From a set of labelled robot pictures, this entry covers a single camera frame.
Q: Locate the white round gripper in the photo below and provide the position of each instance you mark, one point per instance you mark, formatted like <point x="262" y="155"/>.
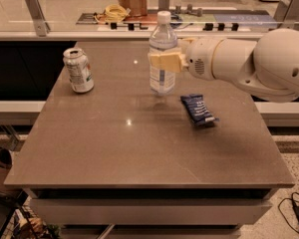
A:
<point x="199" y="58"/>

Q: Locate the clear blue-label plastic bottle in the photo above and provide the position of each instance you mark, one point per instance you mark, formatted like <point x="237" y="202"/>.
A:
<point x="161" y="39"/>

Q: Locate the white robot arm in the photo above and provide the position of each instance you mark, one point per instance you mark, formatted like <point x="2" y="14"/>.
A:
<point x="267" y="68"/>

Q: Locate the blue rxbar blueberry wrapper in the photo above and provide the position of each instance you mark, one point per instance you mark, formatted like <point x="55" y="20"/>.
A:
<point x="197" y="109"/>

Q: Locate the silver green soda can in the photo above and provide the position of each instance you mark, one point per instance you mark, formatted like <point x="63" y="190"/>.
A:
<point x="78" y="66"/>

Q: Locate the white drawer under table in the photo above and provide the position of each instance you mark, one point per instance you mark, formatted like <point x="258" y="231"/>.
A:
<point x="150" y="211"/>

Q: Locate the middle metal glass bracket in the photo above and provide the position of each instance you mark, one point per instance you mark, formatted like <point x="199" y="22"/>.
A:
<point x="163" y="5"/>

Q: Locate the metal glass bracket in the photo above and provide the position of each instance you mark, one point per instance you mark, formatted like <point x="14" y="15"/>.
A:
<point x="41" y="26"/>
<point x="163" y="5"/>
<point x="287" y="15"/>

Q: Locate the right metal glass bracket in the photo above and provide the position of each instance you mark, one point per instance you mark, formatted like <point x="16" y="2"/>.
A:
<point x="287" y="15"/>

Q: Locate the left metal glass bracket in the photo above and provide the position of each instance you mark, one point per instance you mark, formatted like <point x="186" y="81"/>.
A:
<point x="41" y="26"/>

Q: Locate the wire basket with items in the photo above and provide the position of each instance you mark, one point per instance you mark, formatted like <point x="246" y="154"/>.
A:
<point x="25" y="224"/>

